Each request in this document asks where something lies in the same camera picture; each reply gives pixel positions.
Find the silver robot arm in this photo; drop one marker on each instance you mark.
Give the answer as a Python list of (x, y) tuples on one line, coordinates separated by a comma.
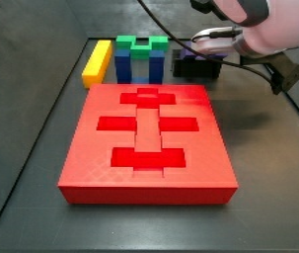
[(267, 27)]

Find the black fixture bracket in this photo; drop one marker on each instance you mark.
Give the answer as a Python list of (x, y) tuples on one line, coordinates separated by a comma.
[(192, 68)]

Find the green stepped block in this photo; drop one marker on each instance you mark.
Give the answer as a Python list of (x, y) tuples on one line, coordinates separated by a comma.
[(141, 50)]

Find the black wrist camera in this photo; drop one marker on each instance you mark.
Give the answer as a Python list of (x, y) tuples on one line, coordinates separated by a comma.
[(284, 70)]

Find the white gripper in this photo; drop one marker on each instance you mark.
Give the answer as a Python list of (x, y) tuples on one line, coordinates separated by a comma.
[(220, 40)]

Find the yellow long block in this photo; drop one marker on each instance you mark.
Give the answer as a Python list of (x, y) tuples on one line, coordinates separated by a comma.
[(96, 68)]

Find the red board with cutouts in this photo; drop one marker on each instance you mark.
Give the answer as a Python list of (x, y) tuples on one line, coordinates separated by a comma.
[(148, 148)]

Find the blue U-shaped block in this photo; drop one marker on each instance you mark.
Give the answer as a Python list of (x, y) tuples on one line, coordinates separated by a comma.
[(124, 66)]

